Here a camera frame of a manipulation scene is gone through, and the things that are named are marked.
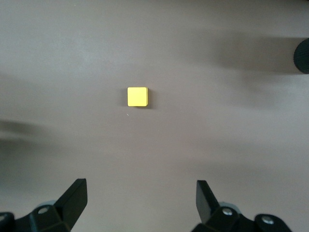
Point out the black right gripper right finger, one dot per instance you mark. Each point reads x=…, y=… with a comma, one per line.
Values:
x=210, y=212

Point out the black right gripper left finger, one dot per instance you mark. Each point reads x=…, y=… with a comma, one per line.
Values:
x=65, y=207

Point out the yellow cube block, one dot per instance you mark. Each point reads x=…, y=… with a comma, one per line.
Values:
x=137, y=96

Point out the black foam cylinder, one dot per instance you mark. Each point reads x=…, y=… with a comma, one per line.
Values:
x=303, y=56

